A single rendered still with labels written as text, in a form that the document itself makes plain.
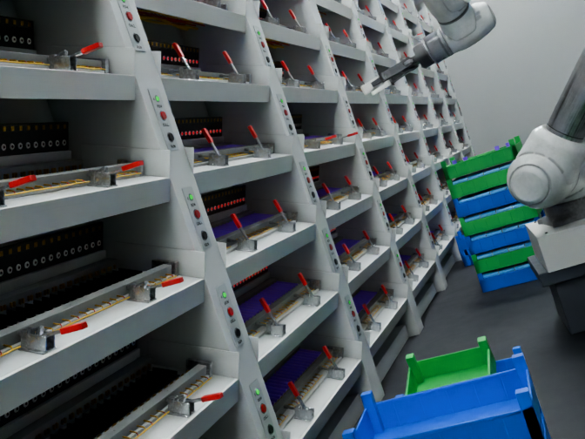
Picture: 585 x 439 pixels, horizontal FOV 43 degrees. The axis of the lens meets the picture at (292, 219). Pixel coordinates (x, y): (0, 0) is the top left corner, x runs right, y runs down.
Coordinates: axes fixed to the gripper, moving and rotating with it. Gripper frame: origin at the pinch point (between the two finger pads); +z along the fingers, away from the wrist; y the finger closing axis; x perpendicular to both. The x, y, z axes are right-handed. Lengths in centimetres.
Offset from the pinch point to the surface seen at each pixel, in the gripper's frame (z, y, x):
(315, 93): 17.6, 2.8, 8.7
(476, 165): -7, 73, -38
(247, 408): 30, -110, -54
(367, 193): 26.2, 29.9, -27.3
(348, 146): 21.3, 20.4, -10.1
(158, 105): 18, -105, 4
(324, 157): 22.2, -9.2, -11.5
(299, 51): 22.0, 30.2, 29.5
